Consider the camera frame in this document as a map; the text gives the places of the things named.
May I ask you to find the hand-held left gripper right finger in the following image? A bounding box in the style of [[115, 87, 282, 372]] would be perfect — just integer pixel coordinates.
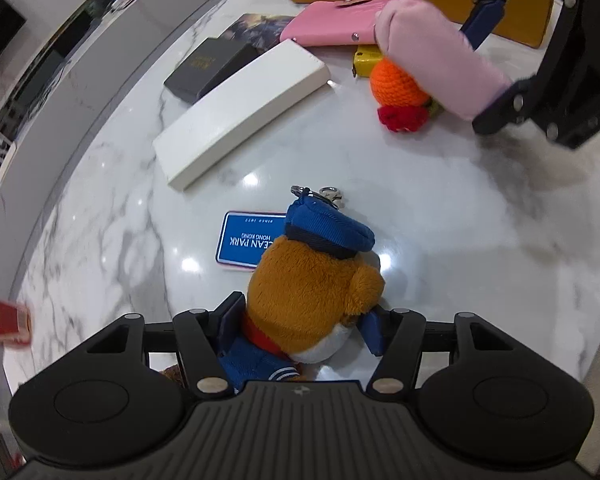
[[357, 306, 511, 396]]

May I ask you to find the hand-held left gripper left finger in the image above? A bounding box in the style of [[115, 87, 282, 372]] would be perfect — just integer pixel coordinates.
[[87, 291, 246, 401]]

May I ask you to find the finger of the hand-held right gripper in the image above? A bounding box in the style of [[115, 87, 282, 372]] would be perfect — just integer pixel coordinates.
[[472, 0, 600, 138], [459, 0, 548, 52]]

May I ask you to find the pink plush toy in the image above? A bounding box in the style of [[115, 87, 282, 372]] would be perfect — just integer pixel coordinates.
[[371, 0, 513, 122]]

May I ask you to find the brown bear plush blue hat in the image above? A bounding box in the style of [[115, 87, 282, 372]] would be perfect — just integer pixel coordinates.
[[161, 186, 387, 397]]

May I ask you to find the orange crochet toy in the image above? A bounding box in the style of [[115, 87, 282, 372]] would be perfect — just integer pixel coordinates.
[[369, 57, 443, 133]]

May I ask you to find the yellow tape measure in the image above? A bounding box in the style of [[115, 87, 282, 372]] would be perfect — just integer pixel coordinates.
[[352, 45, 386, 78]]

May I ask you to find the pink wallet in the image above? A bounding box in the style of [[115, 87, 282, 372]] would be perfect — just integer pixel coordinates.
[[280, 0, 388, 47]]

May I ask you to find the long white box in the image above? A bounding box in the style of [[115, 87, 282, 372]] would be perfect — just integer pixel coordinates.
[[152, 40, 331, 192]]

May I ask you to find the blue rectangular card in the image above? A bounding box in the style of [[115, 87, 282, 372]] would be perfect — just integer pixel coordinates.
[[215, 211, 287, 272]]

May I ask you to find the dark printed box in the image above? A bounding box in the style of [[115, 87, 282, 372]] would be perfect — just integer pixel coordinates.
[[217, 12, 297, 51]]

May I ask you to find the red packet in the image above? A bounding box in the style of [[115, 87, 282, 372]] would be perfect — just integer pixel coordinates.
[[0, 296, 32, 347]]

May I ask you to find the black box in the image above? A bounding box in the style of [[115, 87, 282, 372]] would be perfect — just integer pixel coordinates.
[[163, 37, 261, 106]]

